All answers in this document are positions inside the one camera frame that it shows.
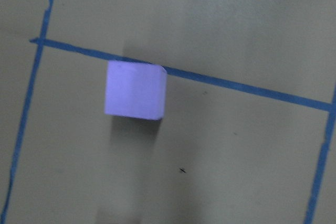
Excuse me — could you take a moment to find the purple foam block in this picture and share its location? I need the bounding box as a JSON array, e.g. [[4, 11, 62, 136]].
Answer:
[[104, 60, 167, 120]]

